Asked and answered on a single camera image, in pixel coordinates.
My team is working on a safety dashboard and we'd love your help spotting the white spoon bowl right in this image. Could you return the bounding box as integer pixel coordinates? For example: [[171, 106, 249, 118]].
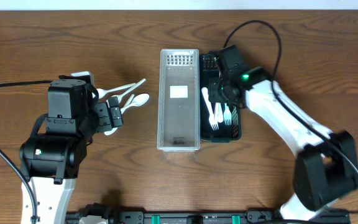
[[121, 93, 150, 114]]

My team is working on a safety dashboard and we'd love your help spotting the white fork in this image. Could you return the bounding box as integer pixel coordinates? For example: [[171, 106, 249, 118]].
[[223, 103, 232, 126], [201, 87, 219, 131], [214, 103, 224, 123]]

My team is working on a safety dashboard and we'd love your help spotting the white spoon upper left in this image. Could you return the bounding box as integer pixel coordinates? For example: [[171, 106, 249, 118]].
[[97, 83, 135, 99]]

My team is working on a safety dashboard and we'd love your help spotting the clear perforated plastic basket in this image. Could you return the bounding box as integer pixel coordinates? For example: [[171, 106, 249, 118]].
[[157, 49, 200, 152]]

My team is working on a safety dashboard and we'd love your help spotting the black perforated plastic basket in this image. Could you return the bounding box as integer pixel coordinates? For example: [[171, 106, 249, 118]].
[[200, 51, 242, 142]]

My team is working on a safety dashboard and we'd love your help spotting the white label sticker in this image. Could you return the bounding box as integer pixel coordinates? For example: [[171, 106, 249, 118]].
[[170, 85, 188, 98]]

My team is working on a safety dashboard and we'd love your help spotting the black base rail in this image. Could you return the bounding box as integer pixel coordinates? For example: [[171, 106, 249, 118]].
[[63, 203, 351, 224]]

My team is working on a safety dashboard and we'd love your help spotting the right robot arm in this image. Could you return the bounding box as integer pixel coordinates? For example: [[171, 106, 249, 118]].
[[205, 45, 358, 222]]

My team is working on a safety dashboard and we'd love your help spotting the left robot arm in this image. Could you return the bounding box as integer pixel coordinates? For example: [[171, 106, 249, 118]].
[[19, 78, 123, 223]]

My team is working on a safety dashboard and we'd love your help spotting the white spoon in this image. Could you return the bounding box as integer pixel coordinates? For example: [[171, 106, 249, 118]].
[[97, 83, 135, 99], [116, 78, 146, 103]]

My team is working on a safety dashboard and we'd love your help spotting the white spoon bowl down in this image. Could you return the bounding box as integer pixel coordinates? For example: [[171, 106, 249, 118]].
[[104, 94, 135, 136]]

